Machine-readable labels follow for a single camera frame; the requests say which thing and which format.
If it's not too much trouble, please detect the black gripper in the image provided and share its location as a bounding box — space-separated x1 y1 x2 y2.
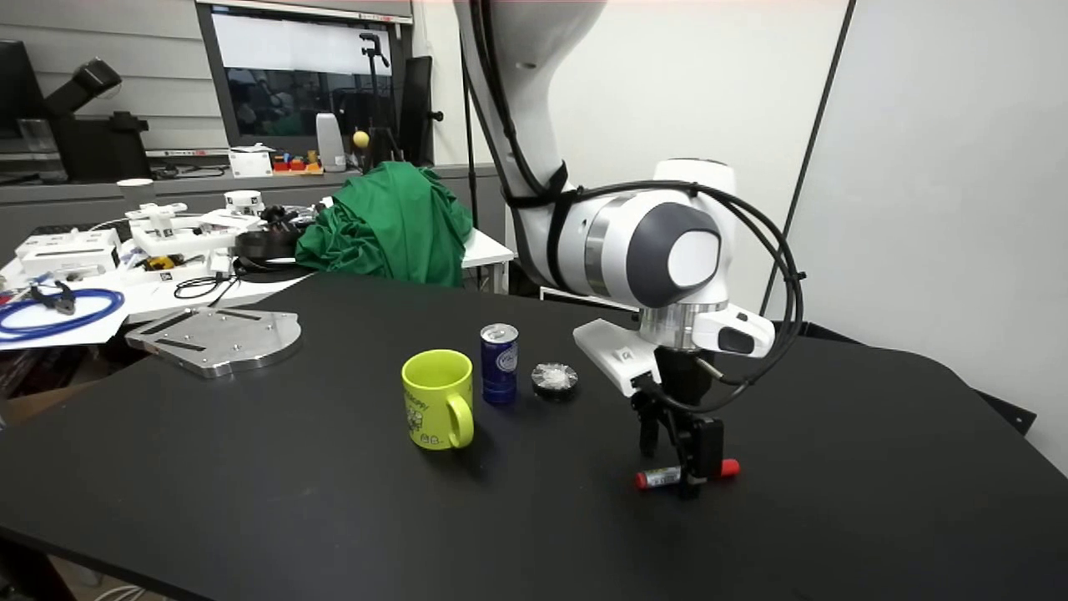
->
631 342 728 501

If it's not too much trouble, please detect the red marker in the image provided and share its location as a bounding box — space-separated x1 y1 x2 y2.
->
631 455 745 495

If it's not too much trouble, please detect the small silver crumpled object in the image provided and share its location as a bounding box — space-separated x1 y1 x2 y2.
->
529 356 580 397

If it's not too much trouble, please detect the blue drink can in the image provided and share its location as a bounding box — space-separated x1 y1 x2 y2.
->
479 319 524 410

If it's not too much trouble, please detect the yellow-green mug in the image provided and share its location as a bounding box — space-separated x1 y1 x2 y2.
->
396 347 482 455

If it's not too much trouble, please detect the green cloth pile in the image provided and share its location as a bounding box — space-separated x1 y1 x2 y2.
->
294 155 479 294

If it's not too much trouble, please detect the black bag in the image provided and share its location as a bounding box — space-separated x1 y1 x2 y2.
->
226 208 320 281

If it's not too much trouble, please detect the grey speaker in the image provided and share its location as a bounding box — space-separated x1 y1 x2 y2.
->
314 109 350 175

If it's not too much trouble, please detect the black tripod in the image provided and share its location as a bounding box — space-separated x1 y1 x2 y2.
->
356 31 408 169

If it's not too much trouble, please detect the silver metal mounting plate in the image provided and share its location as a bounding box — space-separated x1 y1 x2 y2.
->
124 302 306 385

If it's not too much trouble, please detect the white small container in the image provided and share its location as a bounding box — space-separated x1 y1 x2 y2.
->
226 142 278 181

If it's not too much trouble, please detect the dark framed screen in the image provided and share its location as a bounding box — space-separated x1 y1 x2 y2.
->
198 0 416 154

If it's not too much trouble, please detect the white machine part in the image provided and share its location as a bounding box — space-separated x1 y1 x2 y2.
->
124 187 270 259

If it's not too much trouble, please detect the white side table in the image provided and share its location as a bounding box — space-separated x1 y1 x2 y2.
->
0 197 522 352

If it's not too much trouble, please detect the white plastic box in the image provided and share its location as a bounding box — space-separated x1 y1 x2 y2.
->
10 228 124 287

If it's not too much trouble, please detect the black microscope stand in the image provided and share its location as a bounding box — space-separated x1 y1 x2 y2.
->
45 56 155 183

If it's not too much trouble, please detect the black monitor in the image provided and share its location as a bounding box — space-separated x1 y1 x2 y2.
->
0 38 50 129

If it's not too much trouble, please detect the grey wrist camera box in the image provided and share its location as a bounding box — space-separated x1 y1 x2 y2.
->
570 317 661 401

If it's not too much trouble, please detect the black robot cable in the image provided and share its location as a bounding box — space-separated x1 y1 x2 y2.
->
463 0 812 389

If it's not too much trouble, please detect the black cable coil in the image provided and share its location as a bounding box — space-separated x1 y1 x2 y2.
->
171 266 241 302

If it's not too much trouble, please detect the blue cable loop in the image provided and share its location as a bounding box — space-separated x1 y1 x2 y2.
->
0 284 127 342

